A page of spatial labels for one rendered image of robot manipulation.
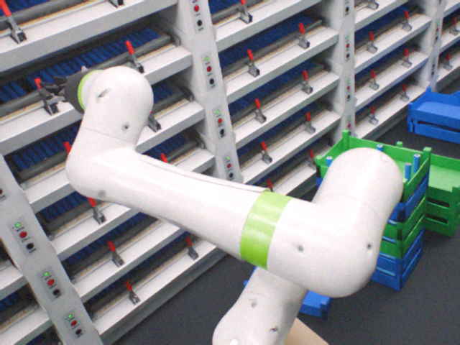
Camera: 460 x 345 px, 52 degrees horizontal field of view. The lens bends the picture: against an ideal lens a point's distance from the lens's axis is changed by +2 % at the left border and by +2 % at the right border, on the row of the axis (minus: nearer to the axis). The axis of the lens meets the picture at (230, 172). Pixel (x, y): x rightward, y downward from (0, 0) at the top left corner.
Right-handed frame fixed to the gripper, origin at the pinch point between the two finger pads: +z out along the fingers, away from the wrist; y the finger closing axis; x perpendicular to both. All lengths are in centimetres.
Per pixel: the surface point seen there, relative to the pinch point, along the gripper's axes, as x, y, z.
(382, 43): -45, 149, 19
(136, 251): -63, 6, 21
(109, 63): -3.1, 20.9, 15.3
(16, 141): -10.7, -11.4, 10.8
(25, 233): -34.4, -20.2, 13.5
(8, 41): 11.3, -2.3, 9.3
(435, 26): -51, 187, 17
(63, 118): -10.4, 1.3, 10.6
